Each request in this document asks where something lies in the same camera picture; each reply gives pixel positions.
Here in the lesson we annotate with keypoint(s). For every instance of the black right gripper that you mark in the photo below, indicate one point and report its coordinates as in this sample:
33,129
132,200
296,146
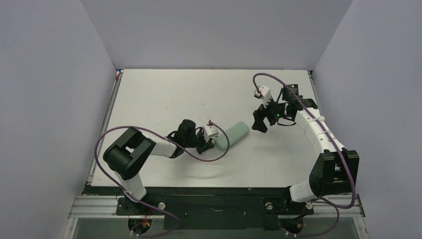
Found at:
264,115

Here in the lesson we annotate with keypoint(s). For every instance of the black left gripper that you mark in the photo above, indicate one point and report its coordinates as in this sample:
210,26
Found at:
205,143

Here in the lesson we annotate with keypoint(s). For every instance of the mint green umbrella case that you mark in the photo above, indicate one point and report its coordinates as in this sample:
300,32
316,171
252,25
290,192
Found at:
232,136

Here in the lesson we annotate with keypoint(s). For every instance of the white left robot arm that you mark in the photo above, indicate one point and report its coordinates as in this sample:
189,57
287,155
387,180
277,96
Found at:
127,155

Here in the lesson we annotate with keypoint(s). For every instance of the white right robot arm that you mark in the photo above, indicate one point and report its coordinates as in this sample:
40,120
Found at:
335,170

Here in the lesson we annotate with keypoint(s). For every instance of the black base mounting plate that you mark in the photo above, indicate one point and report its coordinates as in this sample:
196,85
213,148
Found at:
202,208

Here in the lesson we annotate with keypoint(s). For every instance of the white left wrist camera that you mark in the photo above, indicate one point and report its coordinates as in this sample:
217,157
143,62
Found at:
210,131

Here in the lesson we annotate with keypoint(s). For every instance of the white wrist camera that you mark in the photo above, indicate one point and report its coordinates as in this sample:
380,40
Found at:
263,93
210,131

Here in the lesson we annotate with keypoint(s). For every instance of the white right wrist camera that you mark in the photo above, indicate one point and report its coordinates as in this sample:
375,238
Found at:
263,93

